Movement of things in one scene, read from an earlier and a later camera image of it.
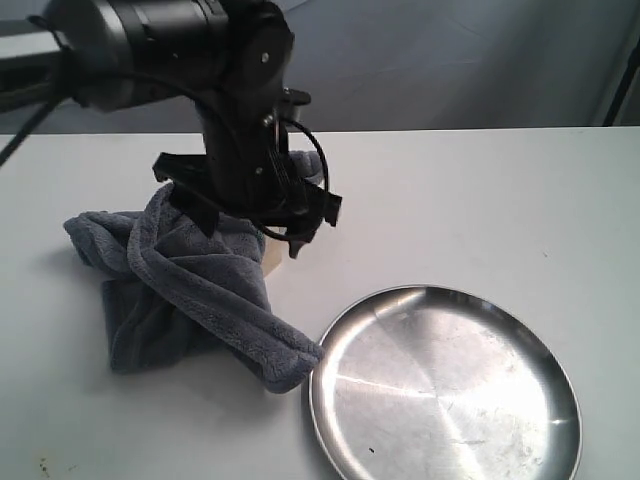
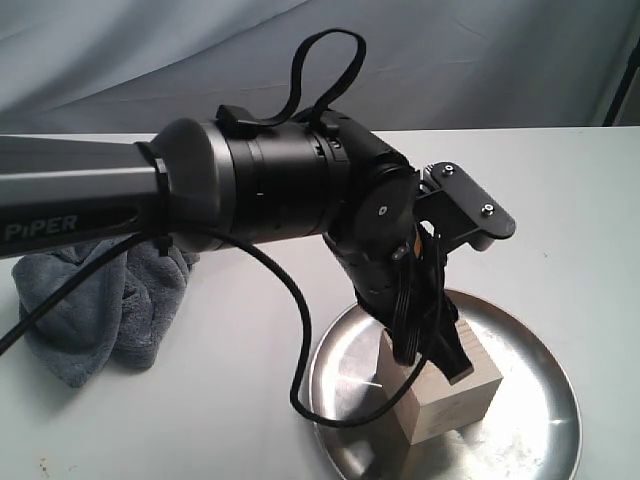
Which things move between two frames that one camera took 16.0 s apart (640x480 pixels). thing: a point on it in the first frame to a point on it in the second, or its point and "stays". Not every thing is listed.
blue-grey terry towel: [174, 294] to [120, 319]
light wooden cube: [275, 254] to [429, 405]
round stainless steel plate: [438, 383] stays
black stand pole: [631, 70] stays
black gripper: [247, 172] to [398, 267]
